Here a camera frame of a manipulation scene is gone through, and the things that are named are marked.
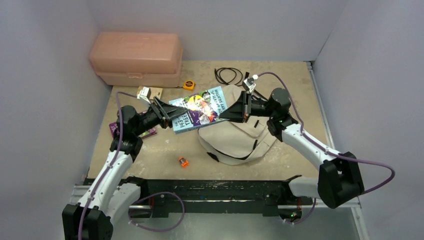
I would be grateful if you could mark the tan paper card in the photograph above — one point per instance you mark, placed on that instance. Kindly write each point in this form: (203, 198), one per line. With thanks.
(155, 92)

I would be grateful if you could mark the light blue treehouse book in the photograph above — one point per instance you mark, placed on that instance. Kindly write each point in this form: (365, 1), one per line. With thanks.
(203, 109)

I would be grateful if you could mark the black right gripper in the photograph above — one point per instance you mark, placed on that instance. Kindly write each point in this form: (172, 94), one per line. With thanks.
(247, 107)

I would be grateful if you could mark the pink plastic storage box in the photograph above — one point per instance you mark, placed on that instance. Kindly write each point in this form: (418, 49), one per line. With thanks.
(134, 59)

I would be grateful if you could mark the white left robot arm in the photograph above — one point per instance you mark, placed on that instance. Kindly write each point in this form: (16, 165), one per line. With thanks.
(94, 215)

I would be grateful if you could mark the orange pencil sharpener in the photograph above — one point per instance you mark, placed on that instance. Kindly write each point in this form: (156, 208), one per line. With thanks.
(183, 162)

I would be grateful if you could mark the purple paperback book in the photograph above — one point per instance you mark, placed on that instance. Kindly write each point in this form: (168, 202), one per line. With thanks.
(114, 127)

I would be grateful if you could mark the yellow tape measure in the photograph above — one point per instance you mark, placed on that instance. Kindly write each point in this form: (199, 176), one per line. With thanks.
(189, 85)

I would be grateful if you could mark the beige canvas backpack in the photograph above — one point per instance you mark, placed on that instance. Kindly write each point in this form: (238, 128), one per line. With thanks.
(234, 143)

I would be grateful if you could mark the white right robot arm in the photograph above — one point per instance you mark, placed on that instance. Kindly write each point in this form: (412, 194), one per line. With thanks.
(339, 178)

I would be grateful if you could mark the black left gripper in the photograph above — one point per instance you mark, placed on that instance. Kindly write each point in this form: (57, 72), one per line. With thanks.
(167, 112)

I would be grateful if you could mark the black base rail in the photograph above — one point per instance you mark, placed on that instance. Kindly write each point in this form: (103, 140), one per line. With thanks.
(266, 197)

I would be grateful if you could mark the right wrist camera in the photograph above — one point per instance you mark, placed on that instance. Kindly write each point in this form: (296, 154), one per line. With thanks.
(249, 84)

